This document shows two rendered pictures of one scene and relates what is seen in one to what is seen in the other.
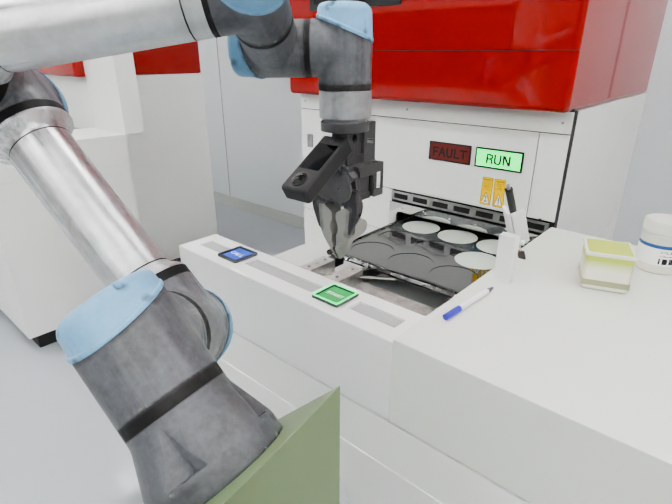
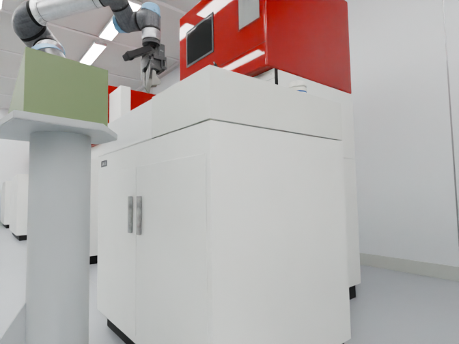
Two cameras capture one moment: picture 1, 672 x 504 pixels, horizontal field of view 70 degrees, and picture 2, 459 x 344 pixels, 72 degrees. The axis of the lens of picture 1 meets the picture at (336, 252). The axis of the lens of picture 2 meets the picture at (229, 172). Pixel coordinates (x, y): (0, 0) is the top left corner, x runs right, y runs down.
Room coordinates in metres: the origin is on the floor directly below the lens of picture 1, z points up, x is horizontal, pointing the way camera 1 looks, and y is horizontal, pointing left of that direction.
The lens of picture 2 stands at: (-0.46, -0.52, 0.62)
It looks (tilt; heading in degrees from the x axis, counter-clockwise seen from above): 4 degrees up; 10
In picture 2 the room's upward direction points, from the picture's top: 1 degrees counter-clockwise
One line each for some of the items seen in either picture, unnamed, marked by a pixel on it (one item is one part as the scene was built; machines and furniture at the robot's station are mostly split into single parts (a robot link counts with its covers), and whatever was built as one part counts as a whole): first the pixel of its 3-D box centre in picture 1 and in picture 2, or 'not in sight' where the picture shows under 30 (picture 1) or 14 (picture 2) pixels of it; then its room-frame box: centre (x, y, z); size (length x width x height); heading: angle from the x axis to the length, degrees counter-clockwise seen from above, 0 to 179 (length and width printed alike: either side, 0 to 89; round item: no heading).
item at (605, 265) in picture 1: (605, 265); not in sight; (0.74, -0.46, 1.00); 0.07 x 0.07 x 0.07; 68
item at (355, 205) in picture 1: (347, 206); (149, 68); (0.69, -0.02, 1.12); 0.05 x 0.02 x 0.09; 48
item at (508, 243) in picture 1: (512, 242); not in sight; (0.77, -0.31, 1.03); 0.06 x 0.04 x 0.13; 138
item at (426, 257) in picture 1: (435, 249); not in sight; (1.06, -0.24, 0.90); 0.34 x 0.34 x 0.01; 48
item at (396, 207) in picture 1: (458, 233); not in sight; (1.18, -0.32, 0.89); 0.44 x 0.02 x 0.10; 48
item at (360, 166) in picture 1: (348, 161); (153, 56); (0.72, -0.02, 1.18); 0.09 x 0.08 x 0.12; 138
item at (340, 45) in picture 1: (342, 47); (150, 18); (0.72, -0.01, 1.34); 0.09 x 0.08 x 0.11; 88
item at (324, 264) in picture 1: (317, 268); not in sight; (0.96, 0.04, 0.89); 0.08 x 0.03 x 0.03; 138
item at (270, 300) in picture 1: (285, 308); (134, 132); (0.79, 0.10, 0.89); 0.55 x 0.09 x 0.14; 48
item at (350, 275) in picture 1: (344, 278); not in sight; (0.91, -0.02, 0.89); 0.08 x 0.03 x 0.03; 138
